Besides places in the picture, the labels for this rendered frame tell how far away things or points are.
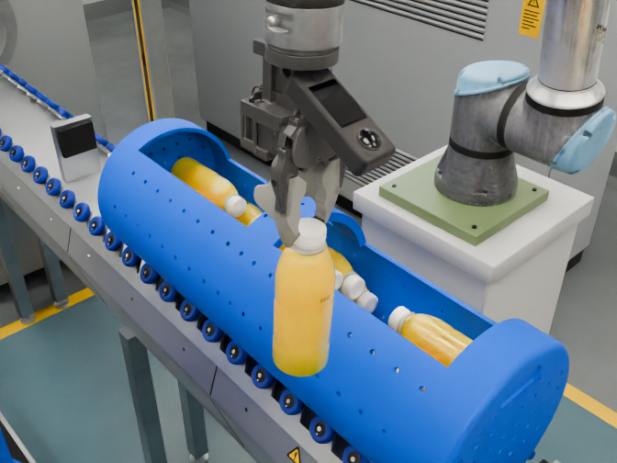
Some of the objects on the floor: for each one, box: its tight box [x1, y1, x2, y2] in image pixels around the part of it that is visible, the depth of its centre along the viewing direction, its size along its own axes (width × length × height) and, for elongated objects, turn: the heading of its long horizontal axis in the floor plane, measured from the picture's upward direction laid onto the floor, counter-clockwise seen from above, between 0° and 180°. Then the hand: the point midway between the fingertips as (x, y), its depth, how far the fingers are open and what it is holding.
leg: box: [35, 233, 69, 310], centre depth 263 cm, size 6×6×63 cm
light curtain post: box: [131, 0, 174, 122], centre depth 213 cm, size 6×6×170 cm
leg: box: [177, 380, 208, 463], centre depth 202 cm, size 6×6×63 cm
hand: (308, 231), depth 76 cm, fingers closed on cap, 4 cm apart
